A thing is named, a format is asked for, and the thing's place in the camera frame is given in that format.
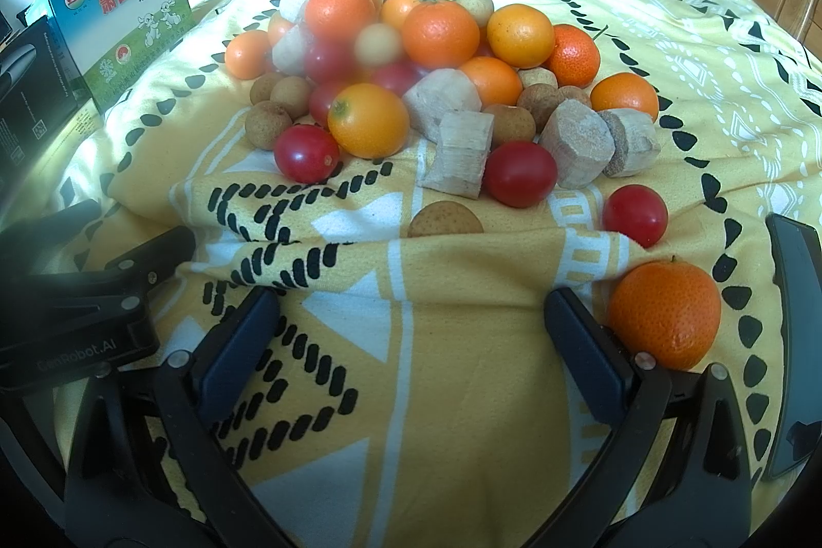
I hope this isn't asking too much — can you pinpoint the small orange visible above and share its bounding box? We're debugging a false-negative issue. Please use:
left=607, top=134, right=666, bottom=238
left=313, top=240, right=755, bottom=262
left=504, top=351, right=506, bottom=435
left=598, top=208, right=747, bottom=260
left=608, top=258, right=722, bottom=372

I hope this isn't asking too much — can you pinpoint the pile of oranges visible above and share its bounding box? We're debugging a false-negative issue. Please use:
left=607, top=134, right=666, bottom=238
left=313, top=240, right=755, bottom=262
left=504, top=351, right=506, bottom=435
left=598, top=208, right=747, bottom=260
left=225, top=0, right=660, bottom=160

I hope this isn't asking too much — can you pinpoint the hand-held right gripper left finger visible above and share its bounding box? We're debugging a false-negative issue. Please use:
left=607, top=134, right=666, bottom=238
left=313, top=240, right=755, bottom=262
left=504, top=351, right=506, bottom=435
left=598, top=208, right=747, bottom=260
left=64, top=285, right=296, bottom=548

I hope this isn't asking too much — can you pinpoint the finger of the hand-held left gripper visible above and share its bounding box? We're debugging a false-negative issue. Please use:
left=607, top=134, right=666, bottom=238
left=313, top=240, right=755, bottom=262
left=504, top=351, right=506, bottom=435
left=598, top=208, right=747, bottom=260
left=13, top=225, right=197, bottom=308
left=0, top=198, right=107, bottom=273

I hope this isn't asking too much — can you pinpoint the pile of mixed fruit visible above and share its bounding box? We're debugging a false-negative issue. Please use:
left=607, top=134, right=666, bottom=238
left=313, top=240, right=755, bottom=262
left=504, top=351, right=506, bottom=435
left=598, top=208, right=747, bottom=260
left=271, top=0, right=661, bottom=200

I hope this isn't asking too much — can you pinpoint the black cardboard box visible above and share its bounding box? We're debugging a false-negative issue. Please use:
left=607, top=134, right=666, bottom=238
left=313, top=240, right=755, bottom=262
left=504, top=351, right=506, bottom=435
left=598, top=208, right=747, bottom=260
left=0, top=15, right=92, bottom=159

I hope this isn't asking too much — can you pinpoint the blue cardboard box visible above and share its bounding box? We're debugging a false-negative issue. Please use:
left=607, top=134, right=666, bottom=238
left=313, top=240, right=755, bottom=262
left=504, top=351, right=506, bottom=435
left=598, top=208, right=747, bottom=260
left=44, top=0, right=195, bottom=114

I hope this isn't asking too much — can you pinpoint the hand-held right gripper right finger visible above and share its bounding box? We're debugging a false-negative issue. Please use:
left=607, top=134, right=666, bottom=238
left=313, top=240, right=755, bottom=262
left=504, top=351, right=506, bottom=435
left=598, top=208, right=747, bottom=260
left=533, top=288, right=752, bottom=548

